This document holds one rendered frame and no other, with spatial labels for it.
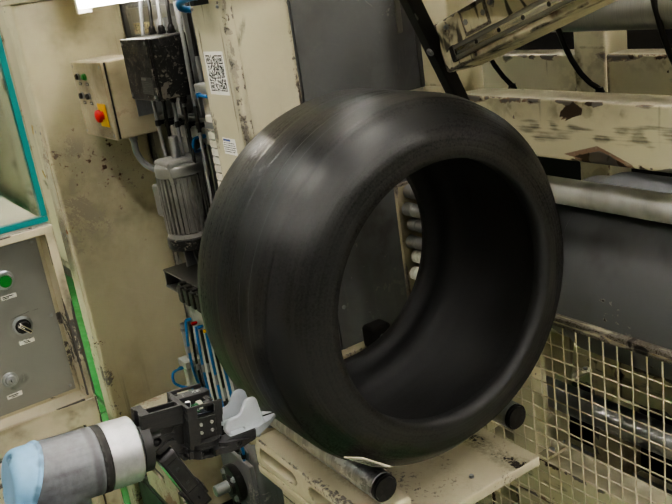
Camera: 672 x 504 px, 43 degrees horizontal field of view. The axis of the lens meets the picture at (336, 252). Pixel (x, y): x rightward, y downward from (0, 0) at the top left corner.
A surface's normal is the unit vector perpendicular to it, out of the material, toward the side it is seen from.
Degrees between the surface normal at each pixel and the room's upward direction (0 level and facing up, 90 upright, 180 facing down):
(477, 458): 0
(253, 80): 90
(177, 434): 90
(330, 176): 53
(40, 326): 90
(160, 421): 90
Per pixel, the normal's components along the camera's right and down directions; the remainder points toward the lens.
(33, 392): 0.56, 0.18
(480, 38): -0.82, 0.29
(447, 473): -0.15, -0.94
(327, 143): -0.34, -0.62
